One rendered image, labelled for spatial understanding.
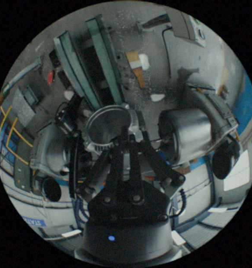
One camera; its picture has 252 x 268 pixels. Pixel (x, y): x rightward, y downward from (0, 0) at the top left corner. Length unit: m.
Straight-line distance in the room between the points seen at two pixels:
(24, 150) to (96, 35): 3.25
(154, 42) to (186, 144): 0.43
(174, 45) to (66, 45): 0.43
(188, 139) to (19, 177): 3.42
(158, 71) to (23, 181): 3.52
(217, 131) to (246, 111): 5.05
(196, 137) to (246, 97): 5.23
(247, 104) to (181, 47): 5.09
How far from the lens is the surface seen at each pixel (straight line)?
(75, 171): 0.30
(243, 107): 5.46
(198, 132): 0.34
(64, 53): 0.32
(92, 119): 0.34
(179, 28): 0.21
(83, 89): 0.33
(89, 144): 0.26
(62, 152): 0.40
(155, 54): 0.44
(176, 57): 0.50
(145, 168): 0.46
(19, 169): 3.24
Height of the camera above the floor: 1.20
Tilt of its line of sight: 33 degrees down
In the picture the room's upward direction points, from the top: 171 degrees clockwise
